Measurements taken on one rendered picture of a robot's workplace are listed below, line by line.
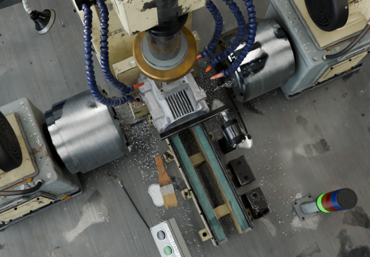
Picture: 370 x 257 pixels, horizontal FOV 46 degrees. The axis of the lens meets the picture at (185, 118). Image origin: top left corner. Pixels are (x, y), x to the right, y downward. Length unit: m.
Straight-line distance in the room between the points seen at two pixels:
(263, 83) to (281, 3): 0.28
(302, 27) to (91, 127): 0.75
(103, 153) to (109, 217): 0.35
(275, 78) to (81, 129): 0.64
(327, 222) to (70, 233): 0.95
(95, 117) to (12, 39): 0.71
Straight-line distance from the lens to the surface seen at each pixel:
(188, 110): 1.42
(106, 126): 1.36
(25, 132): 1.42
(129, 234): 1.67
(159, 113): 1.44
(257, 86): 1.47
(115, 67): 1.43
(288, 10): 1.53
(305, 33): 1.51
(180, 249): 1.39
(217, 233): 1.55
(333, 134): 1.81
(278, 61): 1.46
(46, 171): 1.37
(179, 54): 1.20
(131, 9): 0.91
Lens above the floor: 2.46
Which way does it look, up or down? 75 degrees down
